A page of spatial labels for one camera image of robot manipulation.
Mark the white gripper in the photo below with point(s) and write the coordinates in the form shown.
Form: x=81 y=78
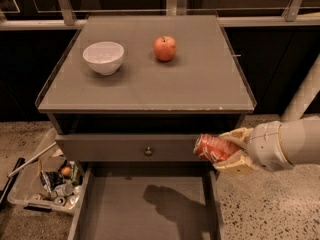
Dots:
x=265 y=145

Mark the red coke can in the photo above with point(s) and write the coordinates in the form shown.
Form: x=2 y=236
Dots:
x=213 y=149

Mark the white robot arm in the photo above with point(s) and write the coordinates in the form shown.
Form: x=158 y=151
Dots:
x=300 y=141

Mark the top drawer with knob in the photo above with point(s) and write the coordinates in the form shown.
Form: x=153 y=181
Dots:
x=128 y=147

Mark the grey drawer cabinet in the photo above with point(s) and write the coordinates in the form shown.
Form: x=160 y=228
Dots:
x=201 y=90

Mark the open middle drawer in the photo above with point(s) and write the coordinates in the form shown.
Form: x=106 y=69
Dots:
x=148 y=201

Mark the white diagonal pole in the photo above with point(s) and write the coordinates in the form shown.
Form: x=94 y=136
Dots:
x=307 y=91

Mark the red apple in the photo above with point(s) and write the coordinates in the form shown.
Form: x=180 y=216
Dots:
x=164 y=48

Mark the metal window railing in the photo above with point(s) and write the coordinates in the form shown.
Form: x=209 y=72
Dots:
x=71 y=14

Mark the white bowl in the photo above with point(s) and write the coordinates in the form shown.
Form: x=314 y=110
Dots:
x=105 y=57

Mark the small orange fruit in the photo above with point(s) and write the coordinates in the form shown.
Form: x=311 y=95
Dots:
x=66 y=171

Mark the clear plastic bin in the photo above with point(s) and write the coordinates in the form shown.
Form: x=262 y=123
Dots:
x=28 y=190

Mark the crumpled snack bag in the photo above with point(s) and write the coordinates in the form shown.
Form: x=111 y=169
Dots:
x=50 y=180

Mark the black flat bar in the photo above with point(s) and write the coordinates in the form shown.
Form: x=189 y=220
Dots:
x=10 y=181

